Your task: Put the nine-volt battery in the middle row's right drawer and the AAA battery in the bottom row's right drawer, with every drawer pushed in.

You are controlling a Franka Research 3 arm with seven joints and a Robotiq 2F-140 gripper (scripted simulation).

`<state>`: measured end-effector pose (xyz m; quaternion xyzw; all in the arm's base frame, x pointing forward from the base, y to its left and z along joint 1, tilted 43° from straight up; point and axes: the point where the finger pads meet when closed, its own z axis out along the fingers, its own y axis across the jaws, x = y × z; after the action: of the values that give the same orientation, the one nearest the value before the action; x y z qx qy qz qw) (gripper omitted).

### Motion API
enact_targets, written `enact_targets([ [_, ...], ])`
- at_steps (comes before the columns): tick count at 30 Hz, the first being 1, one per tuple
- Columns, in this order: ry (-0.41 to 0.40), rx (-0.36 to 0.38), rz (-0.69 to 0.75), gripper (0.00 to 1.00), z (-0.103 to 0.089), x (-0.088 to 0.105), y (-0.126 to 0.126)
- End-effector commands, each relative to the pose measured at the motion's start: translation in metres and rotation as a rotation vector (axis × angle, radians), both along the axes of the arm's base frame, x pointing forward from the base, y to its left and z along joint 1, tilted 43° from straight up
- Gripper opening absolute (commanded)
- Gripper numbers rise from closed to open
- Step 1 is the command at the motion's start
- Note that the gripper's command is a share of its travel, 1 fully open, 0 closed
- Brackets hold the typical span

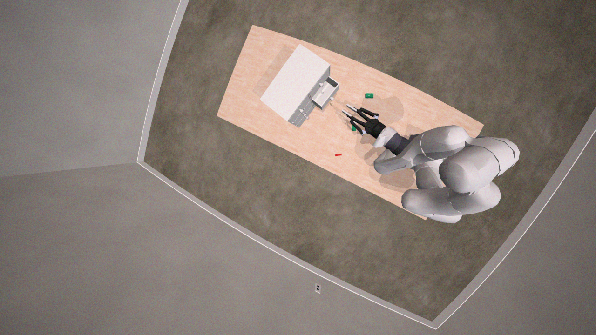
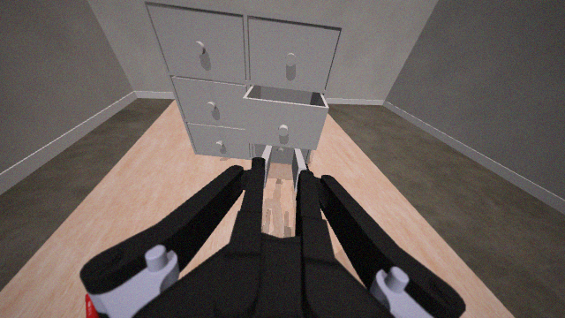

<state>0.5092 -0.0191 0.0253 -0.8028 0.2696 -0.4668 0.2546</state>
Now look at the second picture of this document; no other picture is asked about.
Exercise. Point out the grey chest of drawers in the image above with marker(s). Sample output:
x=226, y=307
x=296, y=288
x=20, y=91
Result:
x=246, y=15

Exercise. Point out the red cylindrical battery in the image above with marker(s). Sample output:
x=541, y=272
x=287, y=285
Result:
x=90, y=311

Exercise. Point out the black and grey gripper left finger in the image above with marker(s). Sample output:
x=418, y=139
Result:
x=122, y=279

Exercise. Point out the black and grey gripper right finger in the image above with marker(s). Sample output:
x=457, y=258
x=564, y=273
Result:
x=403, y=285

